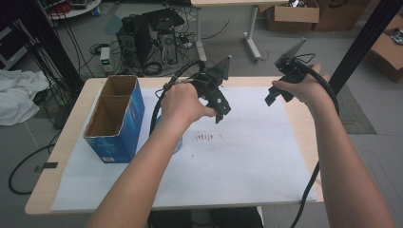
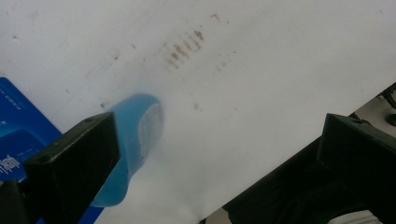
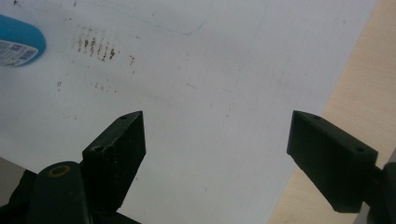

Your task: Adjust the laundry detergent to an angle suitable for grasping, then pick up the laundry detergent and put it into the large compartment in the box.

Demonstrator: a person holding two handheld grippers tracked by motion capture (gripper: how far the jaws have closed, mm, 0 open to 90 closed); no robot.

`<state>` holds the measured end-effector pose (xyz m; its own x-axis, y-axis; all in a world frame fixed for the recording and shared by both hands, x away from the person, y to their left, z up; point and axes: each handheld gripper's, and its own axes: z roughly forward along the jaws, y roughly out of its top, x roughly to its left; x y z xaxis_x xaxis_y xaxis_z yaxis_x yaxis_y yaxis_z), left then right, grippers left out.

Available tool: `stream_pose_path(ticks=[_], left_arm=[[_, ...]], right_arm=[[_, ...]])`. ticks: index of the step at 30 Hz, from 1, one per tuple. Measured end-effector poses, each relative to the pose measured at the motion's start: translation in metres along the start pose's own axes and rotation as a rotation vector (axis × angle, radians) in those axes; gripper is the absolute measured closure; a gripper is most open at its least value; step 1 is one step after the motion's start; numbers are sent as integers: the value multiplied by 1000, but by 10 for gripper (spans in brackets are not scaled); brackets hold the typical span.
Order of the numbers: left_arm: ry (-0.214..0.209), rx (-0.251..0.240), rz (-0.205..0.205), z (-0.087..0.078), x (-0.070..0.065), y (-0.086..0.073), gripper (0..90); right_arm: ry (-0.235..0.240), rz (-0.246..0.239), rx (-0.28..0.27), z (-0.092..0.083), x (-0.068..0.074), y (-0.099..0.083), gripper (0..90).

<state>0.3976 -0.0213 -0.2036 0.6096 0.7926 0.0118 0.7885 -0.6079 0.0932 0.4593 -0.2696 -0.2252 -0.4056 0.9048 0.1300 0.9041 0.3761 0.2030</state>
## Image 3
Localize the blue bottle with white label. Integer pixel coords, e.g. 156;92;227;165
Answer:
0;14;47;67

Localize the white paper sheet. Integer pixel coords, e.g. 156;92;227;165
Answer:
0;0;379;224

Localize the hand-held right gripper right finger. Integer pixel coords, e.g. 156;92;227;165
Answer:
286;109;379;214

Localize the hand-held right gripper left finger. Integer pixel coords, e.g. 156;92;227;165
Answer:
81;110;147;214

